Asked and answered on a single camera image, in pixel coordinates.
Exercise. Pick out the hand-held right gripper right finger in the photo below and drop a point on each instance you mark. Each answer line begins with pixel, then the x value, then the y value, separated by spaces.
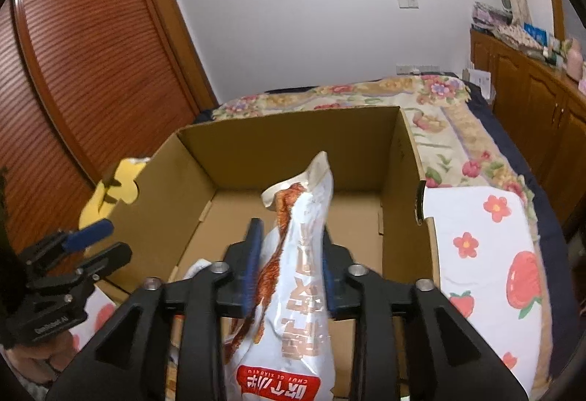
pixel 327 286

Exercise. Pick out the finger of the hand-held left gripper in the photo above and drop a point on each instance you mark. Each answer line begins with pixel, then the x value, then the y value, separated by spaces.
pixel 89 234
pixel 110 259

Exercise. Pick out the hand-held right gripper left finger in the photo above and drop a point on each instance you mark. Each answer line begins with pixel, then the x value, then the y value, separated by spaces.
pixel 252 277

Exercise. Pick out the white orange snack bag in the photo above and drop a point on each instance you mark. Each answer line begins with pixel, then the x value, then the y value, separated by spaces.
pixel 293 337

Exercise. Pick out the brown cardboard box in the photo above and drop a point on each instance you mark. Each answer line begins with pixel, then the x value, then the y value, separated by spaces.
pixel 284 140

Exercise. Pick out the person's left hand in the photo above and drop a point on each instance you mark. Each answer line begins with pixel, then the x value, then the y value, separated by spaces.
pixel 34 362

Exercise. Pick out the yellow plush toy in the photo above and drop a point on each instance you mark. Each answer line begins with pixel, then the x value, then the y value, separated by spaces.
pixel 123 181

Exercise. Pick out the white fruit print blanket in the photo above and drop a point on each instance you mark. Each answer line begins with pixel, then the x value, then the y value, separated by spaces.
pixel 480 254

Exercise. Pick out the wooden louvered wardrobe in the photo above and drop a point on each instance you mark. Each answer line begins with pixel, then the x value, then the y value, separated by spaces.
pixel 91 39

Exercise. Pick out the floral bedspread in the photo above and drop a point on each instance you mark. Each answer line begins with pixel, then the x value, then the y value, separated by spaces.
pixel 458 130

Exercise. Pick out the wooden door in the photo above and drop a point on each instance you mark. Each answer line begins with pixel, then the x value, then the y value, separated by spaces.
pixel 169 16

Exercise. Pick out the dark blue bed sheet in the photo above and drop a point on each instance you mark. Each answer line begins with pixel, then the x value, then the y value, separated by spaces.
pixel 517 149

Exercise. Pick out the white paper bag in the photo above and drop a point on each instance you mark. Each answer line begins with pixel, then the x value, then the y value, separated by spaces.
pixel 478 82

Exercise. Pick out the wooden cabinet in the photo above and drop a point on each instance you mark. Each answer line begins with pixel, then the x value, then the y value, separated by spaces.
pixel 526 98

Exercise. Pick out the egg tray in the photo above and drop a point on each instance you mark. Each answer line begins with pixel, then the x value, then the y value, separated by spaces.
pixel 512 36

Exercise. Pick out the stack of magazines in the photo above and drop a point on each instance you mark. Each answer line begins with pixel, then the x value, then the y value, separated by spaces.
pixel 490 16

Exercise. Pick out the blue box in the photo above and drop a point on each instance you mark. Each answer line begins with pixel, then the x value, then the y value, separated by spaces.
pixel 536 34

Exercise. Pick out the pink vase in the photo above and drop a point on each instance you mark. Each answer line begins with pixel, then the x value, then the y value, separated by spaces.
pixel 574 62

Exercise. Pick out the white wall socket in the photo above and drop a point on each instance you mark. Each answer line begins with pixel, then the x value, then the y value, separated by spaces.
pixel 416 69

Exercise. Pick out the white wall switch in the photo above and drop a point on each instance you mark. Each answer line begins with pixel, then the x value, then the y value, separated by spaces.
pixel 407 1

